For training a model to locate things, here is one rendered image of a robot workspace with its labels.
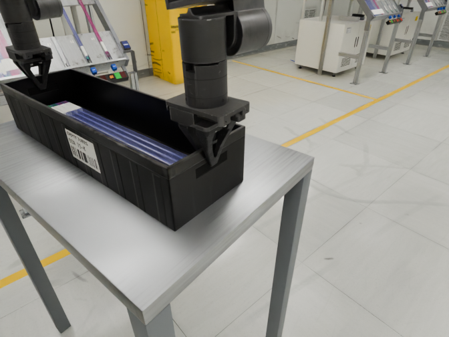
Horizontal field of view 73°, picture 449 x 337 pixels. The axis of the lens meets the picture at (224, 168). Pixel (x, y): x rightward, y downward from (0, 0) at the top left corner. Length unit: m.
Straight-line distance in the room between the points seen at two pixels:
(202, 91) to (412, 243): 1.56
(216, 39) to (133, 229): 0.29
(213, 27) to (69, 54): 1.50
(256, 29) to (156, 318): 0.38
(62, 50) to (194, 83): 1.49
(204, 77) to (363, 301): 1.24
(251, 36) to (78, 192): 0.39
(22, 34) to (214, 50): 0.56
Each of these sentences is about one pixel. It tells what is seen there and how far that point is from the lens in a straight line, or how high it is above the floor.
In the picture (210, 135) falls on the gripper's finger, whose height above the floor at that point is 0.95.
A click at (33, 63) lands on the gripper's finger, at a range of 0.87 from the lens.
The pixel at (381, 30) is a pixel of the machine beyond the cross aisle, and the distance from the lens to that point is 5.52.
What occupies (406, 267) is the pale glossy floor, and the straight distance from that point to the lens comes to 1.68.
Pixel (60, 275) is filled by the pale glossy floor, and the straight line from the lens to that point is 1.61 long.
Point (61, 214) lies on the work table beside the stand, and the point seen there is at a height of 0.80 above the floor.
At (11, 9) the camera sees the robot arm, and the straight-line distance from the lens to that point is 0.86.
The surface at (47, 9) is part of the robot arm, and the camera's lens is 0.89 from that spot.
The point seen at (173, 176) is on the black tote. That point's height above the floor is 0.90.
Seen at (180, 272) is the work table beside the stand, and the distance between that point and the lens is 0.42.
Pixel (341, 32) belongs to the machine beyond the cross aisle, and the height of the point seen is 0.53.
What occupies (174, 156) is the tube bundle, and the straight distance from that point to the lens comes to 0.56.
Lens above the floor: 1.13
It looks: 33 degrees down
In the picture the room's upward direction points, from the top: straight up
